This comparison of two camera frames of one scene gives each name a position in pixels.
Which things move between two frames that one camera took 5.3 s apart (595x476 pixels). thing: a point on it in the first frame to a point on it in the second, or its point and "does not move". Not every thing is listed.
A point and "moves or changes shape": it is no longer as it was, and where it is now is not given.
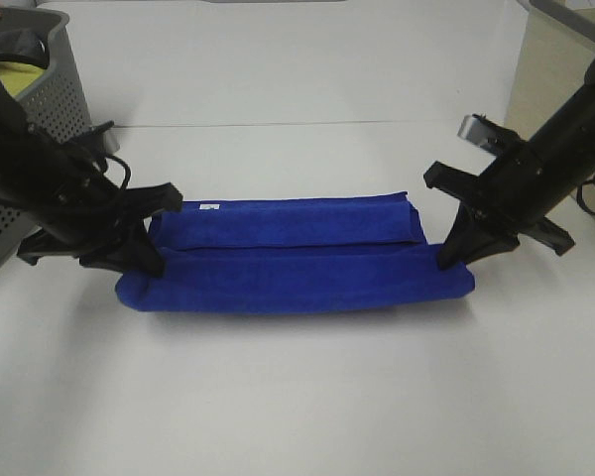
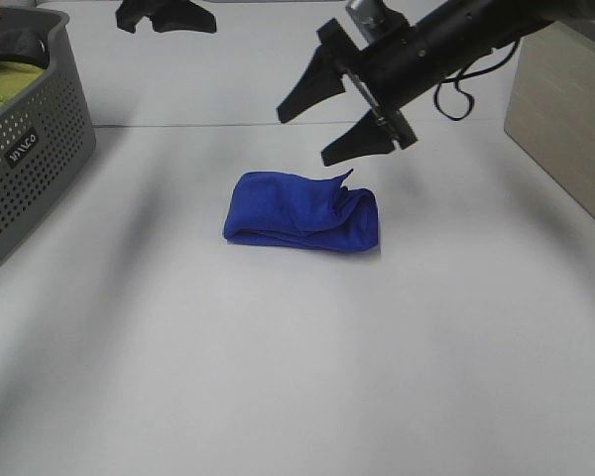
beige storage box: (558, 43) does not move
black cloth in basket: (17, 46) does not move
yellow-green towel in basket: (17, 76) does not move
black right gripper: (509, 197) to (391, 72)
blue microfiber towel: (288, 254) moves or changes shape
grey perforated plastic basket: (56, 98) does not move
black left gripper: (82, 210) to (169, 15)
